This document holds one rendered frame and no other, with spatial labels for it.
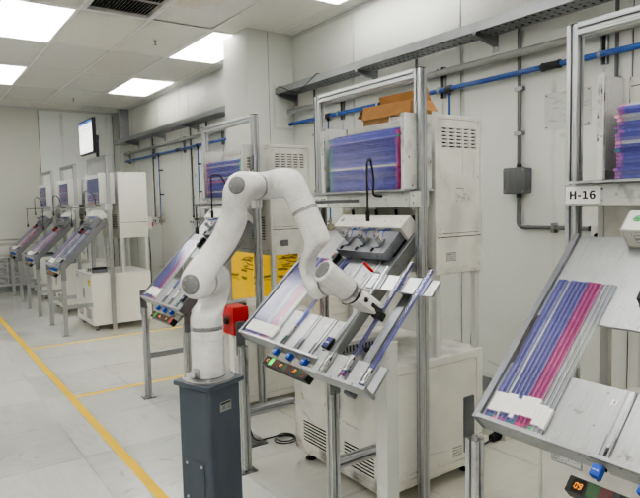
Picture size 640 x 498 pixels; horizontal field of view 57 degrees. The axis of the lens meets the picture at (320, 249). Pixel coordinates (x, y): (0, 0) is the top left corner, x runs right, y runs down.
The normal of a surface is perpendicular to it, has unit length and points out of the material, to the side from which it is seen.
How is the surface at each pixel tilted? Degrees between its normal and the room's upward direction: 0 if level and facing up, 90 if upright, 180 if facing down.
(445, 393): 90
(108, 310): 90
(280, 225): 90
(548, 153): 90
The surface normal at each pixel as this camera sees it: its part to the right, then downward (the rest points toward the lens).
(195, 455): -0.58, 0.07
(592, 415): -0.58, -0.67
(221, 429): 0.82, 0.03
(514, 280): -0.81, 0.06
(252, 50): 0.58, 0.05
